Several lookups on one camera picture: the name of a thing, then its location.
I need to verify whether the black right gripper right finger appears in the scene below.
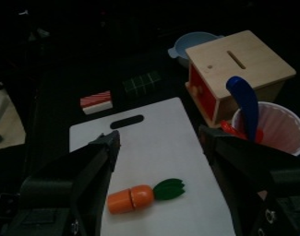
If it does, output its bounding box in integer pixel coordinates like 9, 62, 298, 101
198, 124, 300, 236

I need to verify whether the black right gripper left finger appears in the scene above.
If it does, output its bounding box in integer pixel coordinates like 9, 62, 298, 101
20, 130, 122, 236

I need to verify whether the orange toy carrot tip piece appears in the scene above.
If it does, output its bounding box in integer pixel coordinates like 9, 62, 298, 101
106, 188, 134, 215

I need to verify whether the toy carrot piece with leaves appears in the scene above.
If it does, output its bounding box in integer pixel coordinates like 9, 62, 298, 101
128, 178, 186, 209

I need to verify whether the red plastic cup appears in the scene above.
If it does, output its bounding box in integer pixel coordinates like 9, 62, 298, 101
230, 100, 300, 157

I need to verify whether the blue plastic spoon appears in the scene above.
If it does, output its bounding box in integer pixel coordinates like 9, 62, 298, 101
225, 76, 261, 142

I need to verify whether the white cutting board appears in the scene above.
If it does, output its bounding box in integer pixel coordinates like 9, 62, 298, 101
68, 97, 237, 236

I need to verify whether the red white striped block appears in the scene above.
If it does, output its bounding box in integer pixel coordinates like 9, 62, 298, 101
79, 89, 115, 116

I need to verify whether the dark green gridded block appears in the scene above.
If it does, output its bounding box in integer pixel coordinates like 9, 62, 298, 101
120, 71, 163, 97

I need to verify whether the wooden box with red drawer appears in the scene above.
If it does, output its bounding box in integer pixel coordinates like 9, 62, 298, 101
183, 29, 297, 129

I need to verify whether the light blue toy pot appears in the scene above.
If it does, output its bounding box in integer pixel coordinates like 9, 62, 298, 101
166, 31, 226, 68

